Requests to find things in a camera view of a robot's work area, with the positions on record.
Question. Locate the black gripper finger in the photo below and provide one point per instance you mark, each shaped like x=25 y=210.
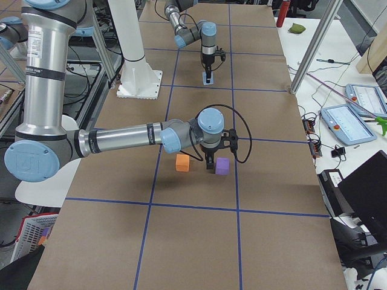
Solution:
x=210 y=163
x=208 y=74

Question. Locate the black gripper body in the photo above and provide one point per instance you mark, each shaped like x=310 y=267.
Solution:
x=209 y=151
x=208 y=59

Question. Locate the orange foam block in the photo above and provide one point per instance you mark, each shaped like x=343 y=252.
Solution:
x=182 y=163

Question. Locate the near teach pendant tablet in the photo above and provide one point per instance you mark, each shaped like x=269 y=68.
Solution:
x=347 y=125

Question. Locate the white perforated basket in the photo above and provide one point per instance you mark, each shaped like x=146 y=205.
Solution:
x=30 y=232

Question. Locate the teach pendant tablet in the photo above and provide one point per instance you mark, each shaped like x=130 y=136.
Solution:
x=347 y=125
x=368 y=97

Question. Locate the far teach pendant tablet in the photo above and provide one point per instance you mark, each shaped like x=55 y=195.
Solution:
x=368 y=97

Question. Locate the light blue foam block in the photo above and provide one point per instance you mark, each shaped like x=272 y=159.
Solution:
x=204 y=79

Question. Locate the black power adapter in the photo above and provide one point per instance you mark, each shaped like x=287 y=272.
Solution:
x=333 y=198

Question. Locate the brown paper table cover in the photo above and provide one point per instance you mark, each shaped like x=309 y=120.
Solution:
x=131 y=221

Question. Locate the aluminium frame post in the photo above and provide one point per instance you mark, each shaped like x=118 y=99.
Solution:
x=318 y=36

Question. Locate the black laptop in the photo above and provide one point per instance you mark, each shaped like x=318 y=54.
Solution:
x=365 y=191

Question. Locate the purple foam block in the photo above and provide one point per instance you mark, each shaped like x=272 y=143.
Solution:
x=222 y=166

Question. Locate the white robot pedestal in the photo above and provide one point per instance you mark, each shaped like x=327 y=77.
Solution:
x=138 y=79

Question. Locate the red water bottle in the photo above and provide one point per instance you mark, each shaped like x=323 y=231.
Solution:
x=282 y=13

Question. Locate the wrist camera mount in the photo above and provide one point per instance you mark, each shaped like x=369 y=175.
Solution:
x=230 y=140
x=219 y=52

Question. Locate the white plastic chair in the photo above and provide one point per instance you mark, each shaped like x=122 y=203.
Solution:
x=49 y=193

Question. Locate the green cloth pouch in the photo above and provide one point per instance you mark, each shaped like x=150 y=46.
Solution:
x=296 y=28

